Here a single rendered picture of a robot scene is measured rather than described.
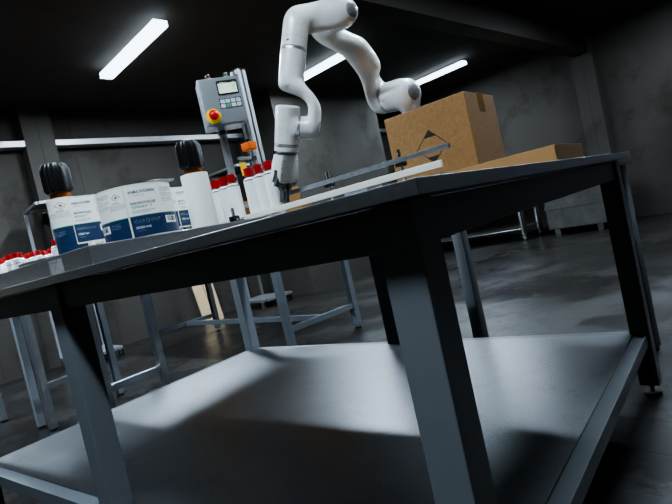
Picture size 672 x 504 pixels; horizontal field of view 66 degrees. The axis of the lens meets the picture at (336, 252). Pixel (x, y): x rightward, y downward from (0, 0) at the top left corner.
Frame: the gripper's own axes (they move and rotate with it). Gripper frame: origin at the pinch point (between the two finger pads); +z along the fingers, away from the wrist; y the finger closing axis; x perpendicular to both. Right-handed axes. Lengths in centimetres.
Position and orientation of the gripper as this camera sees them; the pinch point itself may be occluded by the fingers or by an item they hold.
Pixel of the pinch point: (284, 196)
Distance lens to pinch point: 187.4
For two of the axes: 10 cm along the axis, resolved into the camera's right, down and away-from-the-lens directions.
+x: 8.0, 2.0, -5.7
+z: -0.6, 9.7, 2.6
